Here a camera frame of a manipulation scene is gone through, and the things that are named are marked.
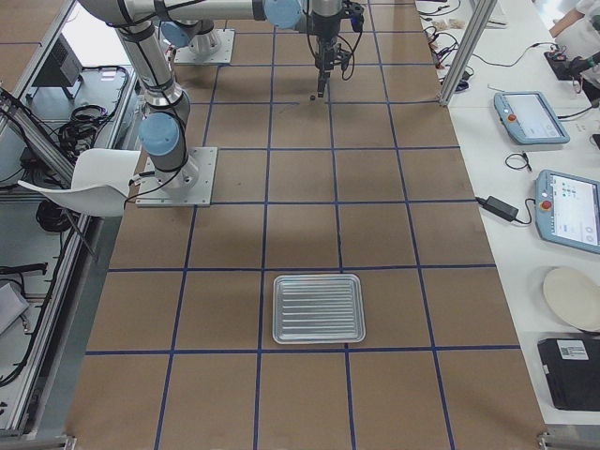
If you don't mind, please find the black power adapter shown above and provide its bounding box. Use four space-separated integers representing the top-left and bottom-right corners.
475 196 518 222

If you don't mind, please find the white plastic chair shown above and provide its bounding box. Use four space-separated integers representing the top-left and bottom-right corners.
18 148 141 218

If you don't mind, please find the round beige plate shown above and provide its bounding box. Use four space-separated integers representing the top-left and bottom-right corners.
543 267 599 333

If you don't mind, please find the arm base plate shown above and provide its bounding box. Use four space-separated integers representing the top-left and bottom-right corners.
134 147 218 207
174 29 235 66

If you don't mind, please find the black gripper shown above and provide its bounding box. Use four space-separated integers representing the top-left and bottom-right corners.
311 13 341 98

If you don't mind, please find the black box device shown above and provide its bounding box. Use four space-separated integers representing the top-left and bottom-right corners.
537 338 599 412

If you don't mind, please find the aluminium frame post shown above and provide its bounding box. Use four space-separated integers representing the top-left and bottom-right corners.
439 0 496 106

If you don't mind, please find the near teach pendant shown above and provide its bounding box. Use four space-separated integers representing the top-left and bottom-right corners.
535 170 599 254

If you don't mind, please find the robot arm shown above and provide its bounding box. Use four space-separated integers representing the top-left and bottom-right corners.
159 20 220 55
81 1 364 127

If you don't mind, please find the teach pendant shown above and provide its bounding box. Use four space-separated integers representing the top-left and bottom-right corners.
493 91 570 145
535 170 599 254

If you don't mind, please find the far teach pendant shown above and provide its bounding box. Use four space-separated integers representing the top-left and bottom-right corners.
493 91 570 145

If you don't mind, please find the ribbed metal tray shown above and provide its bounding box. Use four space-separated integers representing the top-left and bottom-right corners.
272 274 367 345

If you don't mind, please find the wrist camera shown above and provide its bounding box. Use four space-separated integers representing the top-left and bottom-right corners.
342 0 365 33

